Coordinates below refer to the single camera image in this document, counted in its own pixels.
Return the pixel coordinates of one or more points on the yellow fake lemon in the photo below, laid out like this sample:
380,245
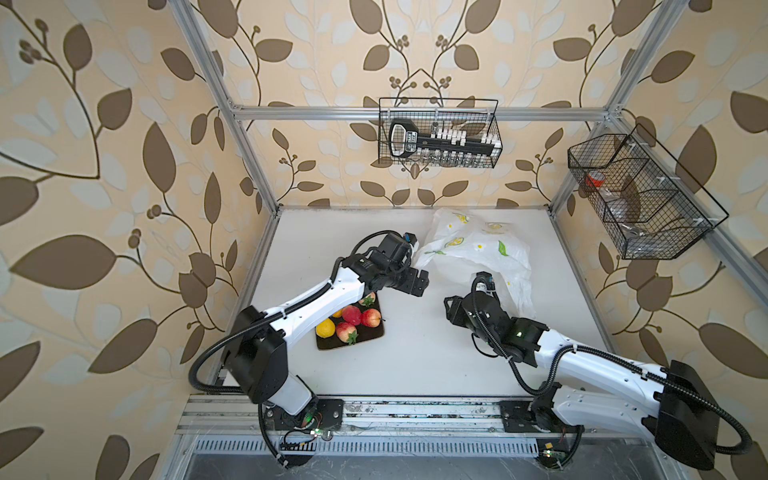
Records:
326,329

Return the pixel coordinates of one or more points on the black tool in basket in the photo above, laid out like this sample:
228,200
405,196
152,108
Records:
404,140

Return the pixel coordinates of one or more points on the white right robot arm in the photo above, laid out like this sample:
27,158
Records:
586,386

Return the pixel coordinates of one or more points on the dark square plate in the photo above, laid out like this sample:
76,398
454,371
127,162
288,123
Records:
364,333

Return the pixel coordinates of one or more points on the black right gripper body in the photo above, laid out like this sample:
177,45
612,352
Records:
458,316

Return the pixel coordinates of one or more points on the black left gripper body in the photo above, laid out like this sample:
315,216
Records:
405,278

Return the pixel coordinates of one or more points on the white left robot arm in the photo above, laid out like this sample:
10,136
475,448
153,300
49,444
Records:
257,361

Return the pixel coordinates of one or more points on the red fake apple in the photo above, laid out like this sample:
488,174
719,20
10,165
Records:
371,318

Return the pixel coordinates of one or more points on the black wire basket right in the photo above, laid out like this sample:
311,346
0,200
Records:
652,205

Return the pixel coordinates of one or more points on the white plastic bag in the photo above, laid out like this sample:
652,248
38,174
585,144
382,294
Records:
459,239

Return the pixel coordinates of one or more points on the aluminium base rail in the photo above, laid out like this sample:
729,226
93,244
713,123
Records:
417,416

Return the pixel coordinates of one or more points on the black wire basket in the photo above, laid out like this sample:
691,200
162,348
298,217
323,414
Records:
652,205
473,115

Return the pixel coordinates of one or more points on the black wire basket back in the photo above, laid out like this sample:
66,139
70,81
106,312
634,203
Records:
473,115

